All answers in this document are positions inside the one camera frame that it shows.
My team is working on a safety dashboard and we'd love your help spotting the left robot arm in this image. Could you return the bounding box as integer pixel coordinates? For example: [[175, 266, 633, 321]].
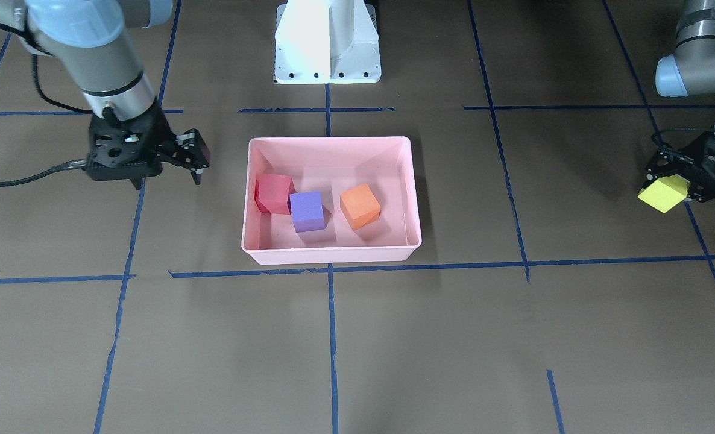
[[645, 1, 715, 203]]

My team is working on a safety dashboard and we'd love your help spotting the red foam block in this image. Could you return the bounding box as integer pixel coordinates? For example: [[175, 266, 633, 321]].
[[254, 173, 296, 215]]

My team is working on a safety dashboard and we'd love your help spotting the purple foam block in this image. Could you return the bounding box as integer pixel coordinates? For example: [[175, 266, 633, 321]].
[[289, 190, 327, 233]]

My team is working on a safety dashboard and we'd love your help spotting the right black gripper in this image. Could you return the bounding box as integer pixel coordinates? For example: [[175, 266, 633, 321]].
[[89, 99, 211, 190]]

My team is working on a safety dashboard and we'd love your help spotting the pink plastic bin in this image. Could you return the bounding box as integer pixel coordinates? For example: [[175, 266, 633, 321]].
[[240, 136, 423, 265]]

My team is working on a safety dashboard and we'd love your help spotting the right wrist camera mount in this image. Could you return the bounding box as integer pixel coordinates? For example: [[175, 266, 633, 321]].
[[84, 129, 163, 181]]

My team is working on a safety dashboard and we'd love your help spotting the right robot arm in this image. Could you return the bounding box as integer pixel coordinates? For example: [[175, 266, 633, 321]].
[[0, 1, 210, 189]]

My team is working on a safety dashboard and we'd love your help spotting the orange foam block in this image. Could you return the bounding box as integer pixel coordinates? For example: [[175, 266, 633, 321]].
[[340, 183, 382, 231]]

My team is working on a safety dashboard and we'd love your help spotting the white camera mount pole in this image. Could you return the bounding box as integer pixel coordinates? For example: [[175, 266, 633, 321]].
[[273, 1, 382, 85]]

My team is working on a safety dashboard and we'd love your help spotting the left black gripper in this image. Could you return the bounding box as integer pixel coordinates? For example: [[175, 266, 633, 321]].
[[644, 133, 715, 203]]

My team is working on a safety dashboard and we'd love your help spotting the yellow foam block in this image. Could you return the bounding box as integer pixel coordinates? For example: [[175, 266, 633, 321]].
[[637, 175, 690, 213]]

